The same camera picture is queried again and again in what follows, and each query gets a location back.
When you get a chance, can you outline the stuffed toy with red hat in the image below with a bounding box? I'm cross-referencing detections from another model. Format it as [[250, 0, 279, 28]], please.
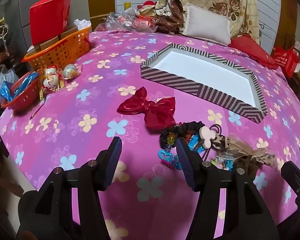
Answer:
[[137, 1, 158, 17]]

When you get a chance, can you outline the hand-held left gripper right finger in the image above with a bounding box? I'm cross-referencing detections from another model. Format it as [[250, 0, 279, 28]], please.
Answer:
[[176, 137, 278, 240]]

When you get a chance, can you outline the red satin bow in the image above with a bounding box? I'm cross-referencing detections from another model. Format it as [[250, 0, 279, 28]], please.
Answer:
[[117, 86, 177, 130]]

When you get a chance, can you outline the white butterfly hair tie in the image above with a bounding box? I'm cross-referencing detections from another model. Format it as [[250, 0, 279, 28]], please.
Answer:
[[199, 124, 224, 150]]

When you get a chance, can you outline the floral quilt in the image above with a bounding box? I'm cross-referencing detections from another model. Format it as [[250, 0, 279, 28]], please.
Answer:
[[155, 0, 261, 44]]

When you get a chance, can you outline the striped cardboard box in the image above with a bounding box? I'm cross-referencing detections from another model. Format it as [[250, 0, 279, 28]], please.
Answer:
[[140, 43, 268, 124]]

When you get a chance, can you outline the orange plastic basket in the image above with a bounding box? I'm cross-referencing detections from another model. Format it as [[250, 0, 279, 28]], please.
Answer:
[[22, 26, 92, 70]]

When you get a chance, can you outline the thin red stick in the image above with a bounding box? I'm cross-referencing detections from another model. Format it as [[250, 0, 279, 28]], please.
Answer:
[[30, 104, 44, 120]]

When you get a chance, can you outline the blue plastic hair clip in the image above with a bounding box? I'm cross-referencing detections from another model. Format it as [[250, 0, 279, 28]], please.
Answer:
[[189, 134, 207, 154]]

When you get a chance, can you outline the black beaded scrunchie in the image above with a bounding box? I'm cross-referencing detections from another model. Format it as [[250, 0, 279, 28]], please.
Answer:
[[157, 121, 206, 169]]

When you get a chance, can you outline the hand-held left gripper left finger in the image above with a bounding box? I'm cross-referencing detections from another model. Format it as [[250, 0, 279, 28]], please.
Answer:
[[36, 137, 122, 240]]

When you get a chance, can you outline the pink floral blanket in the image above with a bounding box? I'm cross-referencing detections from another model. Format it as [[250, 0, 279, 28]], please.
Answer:
[[0, 29, 300, 240]]

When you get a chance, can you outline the brown plush bow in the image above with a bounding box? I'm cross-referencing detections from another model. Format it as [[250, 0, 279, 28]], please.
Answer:
[[234, 155, 258, 179]]

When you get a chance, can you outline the red gift bag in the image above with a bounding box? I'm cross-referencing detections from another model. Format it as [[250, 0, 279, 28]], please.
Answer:
[[29, 0, 72, 46]]

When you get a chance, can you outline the clear plastic bag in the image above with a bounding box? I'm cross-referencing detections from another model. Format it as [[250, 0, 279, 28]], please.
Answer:
[[105, 7, 160, 33]]

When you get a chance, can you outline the white plastic bag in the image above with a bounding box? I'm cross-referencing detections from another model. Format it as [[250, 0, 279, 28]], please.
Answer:
[[0, 65, 19, 93]]

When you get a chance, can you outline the leopard print bow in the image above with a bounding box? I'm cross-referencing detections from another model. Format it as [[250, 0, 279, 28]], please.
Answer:
[[212, 134, 230, 151]]

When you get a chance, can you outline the red ruffled cushion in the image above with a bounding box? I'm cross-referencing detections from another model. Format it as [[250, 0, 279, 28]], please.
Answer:
[[229, 35, 279, 70]]

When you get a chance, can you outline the beige printed ribbon bow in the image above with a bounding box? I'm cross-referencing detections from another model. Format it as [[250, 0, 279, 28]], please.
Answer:
[[226, 134, 276, 167]]

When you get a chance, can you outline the yellow measuring tape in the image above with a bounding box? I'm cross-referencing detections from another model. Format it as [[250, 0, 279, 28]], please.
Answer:
[[39, 81, 64, 103]]

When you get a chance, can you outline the blue plastic bag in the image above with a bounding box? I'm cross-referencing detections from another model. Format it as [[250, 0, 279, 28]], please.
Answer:
[[0, 71, 39, 103]]

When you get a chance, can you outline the white pillow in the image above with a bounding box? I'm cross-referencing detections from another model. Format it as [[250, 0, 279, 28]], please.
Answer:
[[182, 3, 232, 46]]

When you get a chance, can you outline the white tissue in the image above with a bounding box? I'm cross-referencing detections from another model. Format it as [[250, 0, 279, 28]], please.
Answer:
[[74, 18, 92, 31]]

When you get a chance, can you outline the red shopping bag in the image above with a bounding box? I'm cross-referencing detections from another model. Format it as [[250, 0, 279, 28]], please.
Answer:
[[272, 45, 300, 76]]

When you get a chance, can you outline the colourful bead bracelet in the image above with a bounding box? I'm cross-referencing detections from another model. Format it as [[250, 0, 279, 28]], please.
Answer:
[[210, 152, 237, 172]]

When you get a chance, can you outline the white egg ornament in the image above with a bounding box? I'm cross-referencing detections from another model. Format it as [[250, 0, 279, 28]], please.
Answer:
[[42, 74, 63, 94], [44, 65, 59, 77], [63, 64, 81, 80]]

